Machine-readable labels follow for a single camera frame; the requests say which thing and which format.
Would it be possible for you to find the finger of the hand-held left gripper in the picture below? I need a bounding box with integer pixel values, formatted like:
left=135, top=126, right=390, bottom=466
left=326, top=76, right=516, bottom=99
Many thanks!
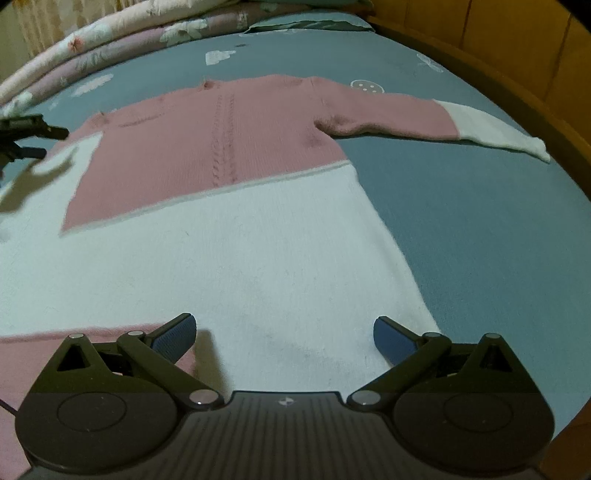
left=0, top=115, right=70, bottom=140
left=0, top=144, right=47, bottom=169

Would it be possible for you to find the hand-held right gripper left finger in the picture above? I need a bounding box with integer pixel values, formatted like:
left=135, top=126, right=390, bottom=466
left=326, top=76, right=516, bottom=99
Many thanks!
left=39, top=313, right=232, bottom=411

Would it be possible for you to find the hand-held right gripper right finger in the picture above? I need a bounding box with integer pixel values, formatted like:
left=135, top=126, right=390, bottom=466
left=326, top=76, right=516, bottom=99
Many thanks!
left=344, top=316, right=532, bottom=411

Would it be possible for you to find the pink and white sweater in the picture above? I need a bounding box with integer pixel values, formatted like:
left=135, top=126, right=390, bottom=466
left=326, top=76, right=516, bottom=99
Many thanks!
left=0, top=74, right=551, bottom=480

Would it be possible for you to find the light pink floral quilt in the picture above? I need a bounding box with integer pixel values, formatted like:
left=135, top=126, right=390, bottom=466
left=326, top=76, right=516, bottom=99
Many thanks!
left=0, top=0, right=241, bottom=104

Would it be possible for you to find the mauve floral quilt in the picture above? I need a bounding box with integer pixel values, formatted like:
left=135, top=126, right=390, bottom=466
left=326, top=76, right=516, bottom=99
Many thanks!
left=0, top=9, right=278, bottom=121

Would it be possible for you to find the wooden headboard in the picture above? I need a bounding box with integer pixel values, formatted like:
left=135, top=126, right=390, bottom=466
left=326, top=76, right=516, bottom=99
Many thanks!
left=365, top=0, right=591, bottom=195

